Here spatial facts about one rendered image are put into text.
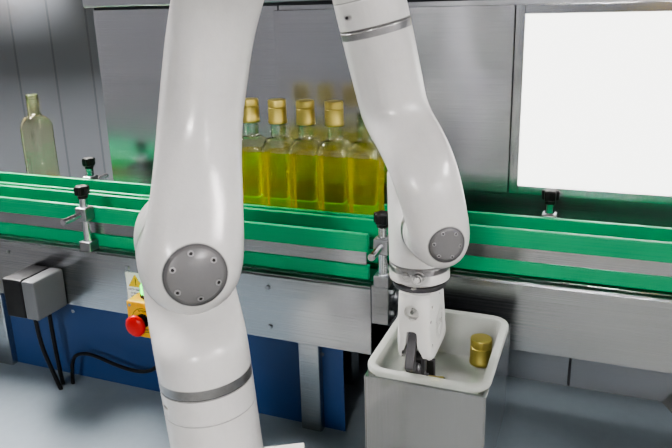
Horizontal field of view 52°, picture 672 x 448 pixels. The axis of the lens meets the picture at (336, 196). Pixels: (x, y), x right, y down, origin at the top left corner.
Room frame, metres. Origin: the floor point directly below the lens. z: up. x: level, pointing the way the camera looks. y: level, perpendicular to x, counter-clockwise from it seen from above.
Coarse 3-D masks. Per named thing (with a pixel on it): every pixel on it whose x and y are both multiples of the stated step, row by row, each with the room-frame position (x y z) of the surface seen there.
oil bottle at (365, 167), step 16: (352, 144) 1.20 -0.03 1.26; (368, 144) 1.18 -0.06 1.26; (352, 160) 1.18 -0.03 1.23; (368, 160) 1.17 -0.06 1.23; (352, 176) 1.18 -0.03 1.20; (368, 176) 1.17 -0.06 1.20; (352, 192) 1.18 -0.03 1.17; (368, 192) 1.17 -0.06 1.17; (352, 208) 1.18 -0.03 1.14; (368, 208) 1.17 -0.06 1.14
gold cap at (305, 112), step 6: (300, 102) 1.23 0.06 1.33; (306, 102) 1.23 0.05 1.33; (312, 102) 1.24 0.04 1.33; (300, 108) 1.23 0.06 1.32; (306, 108) 1.23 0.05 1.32; (312, 108) 1.24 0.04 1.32; (300, 114) 1.23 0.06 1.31; (306, 114) 1.23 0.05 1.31; (312, 114) 1.24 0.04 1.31; (300, 120) 1.23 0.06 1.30; (306, 120) 1.23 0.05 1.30; (312, 120) 1.23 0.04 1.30
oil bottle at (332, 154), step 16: (320, 144) 1.22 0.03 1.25; (336, 144) 1.20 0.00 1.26; (320, 160) 1.21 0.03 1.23; (336, 160) 1.19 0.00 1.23; (320, 176) 1.21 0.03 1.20; (336, 176) 1.19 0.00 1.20; (320, 192) 1.21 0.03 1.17; (336, 192) 1.19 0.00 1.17; (320, 208) 1.21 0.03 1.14; (336, 208) 1.19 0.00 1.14
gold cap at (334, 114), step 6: (324, 102) 1.22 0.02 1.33; (330, 102) 1.21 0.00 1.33; (336, 102) 1.21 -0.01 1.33; (342, 102) 1.22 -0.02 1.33; (330, 108) 1.21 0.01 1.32; (336, 108) 1.21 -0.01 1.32; (342, 108) 1.22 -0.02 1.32; (330, 114) 1.21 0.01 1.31; (336, 114) 1.21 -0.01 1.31; (342, 114) 1.22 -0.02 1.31; (330, 120) 1.21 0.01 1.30; (336, 120) 1.21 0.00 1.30; (342, 120) 1.22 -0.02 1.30; (330, 126) 1.21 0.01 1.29; (336, 126) 1.21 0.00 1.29
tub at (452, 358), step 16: (448, 320) 1.02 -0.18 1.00; (464, 320) 1.01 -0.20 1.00; (480, 320) 1.00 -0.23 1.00; (496, 320) 0.99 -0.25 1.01; (384, 336) 0.94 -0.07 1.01; (448, 336) 1.01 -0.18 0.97; (464, 336) 1.01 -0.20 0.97; (496, 336) 0.98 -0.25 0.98; (384, 352) 0.90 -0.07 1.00; (448, 352) 1.01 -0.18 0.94; (464, 352) 1.00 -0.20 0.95; (496, 352) 0.88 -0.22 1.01; (368, 368) 0.86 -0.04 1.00; (384, 368) 0.85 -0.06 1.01; (400, 368) 0.96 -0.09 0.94; (448, 368) 0.96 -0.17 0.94; (464, 368) 0.96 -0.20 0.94; (480, 368) 0.96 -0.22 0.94; (432, 384) 0.81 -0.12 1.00; (448, 384) 0.80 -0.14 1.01; (464, 384) 0.80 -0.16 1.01; (480, 384) 0.80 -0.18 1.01
